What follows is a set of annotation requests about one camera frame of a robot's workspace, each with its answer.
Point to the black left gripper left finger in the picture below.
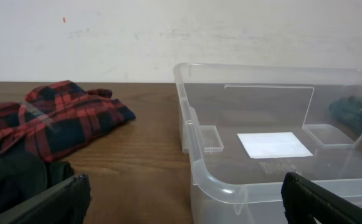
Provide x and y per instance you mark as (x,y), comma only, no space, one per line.
(66,202)

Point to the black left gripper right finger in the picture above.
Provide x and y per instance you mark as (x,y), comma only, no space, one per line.
(307,203)

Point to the dark green garment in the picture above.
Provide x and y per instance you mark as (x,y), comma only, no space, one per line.
(348,112)

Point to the white label in container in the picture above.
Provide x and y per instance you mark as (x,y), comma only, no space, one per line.
(273,145)

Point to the clear plastic storage container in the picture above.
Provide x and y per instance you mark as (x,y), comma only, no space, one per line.
(219,101)

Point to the black crumpled garment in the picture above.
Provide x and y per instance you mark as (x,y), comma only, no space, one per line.
(24,175)

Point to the red plaid flannel shirt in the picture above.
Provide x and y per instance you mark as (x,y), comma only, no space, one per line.
(55,120)

